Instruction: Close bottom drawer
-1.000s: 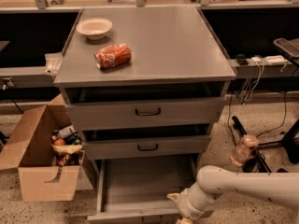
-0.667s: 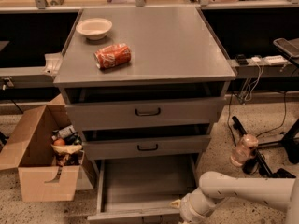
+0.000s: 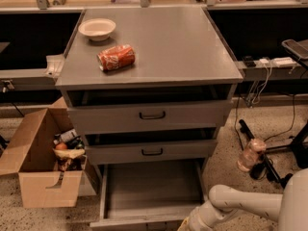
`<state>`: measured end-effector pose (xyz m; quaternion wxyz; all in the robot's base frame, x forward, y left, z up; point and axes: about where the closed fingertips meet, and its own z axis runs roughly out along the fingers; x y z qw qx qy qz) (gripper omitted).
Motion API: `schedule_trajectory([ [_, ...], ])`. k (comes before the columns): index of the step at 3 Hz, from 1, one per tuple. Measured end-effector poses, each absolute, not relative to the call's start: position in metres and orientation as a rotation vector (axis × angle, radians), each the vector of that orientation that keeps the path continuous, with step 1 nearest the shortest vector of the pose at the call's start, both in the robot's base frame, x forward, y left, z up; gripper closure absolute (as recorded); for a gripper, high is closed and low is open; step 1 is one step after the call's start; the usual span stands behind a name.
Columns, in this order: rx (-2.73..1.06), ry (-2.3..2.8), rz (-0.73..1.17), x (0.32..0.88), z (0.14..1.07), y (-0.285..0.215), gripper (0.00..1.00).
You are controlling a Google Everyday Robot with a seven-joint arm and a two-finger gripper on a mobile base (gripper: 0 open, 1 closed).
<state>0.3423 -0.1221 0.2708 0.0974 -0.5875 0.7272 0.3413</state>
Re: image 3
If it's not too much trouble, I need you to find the crushed orange soda can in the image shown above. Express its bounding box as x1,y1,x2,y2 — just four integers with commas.
97,44,135,72

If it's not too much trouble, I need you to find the clear plastic bottle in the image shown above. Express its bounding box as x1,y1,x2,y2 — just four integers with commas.
237,139,267,172

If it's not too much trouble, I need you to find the grey top drawer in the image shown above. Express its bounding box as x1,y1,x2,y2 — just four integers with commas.
67,100,232,135

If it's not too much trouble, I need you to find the white bottle in box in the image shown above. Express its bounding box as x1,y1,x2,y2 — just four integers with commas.
53,129,77,145

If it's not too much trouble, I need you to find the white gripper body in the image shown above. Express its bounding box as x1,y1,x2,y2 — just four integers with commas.
186,200,238,231

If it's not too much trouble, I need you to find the black power adapter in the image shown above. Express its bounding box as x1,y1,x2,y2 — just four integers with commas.
243,56,256,67

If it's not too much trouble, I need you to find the grey drawer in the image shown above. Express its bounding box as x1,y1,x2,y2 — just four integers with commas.
67,100,232,135
86,140,218,165
90,160,207,231

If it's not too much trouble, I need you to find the grey middle drawer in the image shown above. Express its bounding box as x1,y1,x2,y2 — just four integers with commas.
86,140,218,165

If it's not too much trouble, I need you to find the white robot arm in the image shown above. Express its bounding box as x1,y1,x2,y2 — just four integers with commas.
177,169,308,231

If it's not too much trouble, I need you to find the white power strip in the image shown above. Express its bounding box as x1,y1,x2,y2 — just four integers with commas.
259,57,296,67

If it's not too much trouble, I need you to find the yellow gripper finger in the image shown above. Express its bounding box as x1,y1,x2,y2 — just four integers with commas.
177,218,190,231

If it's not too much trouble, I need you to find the black stand base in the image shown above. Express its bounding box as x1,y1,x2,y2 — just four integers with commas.
249,122,308,188

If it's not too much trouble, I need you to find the grey bottom drawer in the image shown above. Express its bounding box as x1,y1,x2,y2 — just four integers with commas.
90,160,207,231

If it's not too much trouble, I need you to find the orange fruit in box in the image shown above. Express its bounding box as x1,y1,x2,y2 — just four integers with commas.
55,142,67,150

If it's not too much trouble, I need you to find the brown cardboard box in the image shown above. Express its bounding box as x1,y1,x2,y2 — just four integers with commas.
0,98,99,208

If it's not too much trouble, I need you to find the grey metal bracket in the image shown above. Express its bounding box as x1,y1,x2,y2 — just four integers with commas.
44,54,65,79

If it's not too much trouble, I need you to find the yellow snack bag in box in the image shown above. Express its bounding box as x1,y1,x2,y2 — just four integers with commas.
54,149,85,171

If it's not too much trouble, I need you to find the grey drawer cabinet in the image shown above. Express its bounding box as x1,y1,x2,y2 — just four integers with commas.
55,5,244,185

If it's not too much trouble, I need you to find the white paper bowl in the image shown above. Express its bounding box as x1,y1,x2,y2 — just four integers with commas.
78,18,116,41

